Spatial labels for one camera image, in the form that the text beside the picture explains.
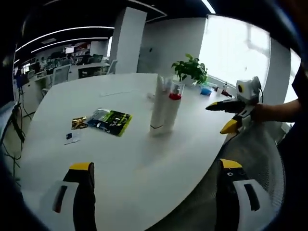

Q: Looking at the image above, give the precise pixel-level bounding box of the gold foil packet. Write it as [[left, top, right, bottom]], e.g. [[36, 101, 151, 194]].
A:
[[71, 115, 88, 130]]

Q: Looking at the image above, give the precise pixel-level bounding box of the potted green plant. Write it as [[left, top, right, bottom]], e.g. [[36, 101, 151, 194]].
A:
[[171, 53, 208, 85]]

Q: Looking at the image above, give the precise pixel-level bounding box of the small clear packet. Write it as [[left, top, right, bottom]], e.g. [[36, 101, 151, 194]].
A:
[[63, 129, 83, 146]]

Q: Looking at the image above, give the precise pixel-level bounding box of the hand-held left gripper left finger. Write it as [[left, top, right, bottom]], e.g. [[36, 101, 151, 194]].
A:
[[47, 162, 97, 231]]

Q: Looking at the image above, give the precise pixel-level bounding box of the white office chair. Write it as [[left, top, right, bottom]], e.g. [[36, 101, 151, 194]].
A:
[[51, 64, 72, 85], [106, 60, 119, 76]]

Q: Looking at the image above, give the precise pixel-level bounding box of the white skincare bottle red collar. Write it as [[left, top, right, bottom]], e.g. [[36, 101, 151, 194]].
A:
[[165, 82, 186, 135]]

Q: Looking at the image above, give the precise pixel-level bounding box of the white skincare tube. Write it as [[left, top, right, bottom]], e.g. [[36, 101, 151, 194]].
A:
[[149, 74, 169, 138]]

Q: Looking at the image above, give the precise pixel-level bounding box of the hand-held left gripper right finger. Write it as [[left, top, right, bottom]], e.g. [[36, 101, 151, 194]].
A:
[[216, 158, 269, 231]]

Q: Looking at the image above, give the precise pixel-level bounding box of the person's torso in black shirt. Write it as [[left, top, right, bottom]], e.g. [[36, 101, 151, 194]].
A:
[[276, 60, 308, 174]]

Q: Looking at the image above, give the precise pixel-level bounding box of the green sachet packet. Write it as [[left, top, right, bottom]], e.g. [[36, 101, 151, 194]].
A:
[[86, 108, 133, 138]]

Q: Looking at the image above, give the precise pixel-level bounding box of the grey mesh office chair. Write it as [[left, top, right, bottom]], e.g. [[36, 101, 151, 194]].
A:
[[192, 120, 286, 218]]

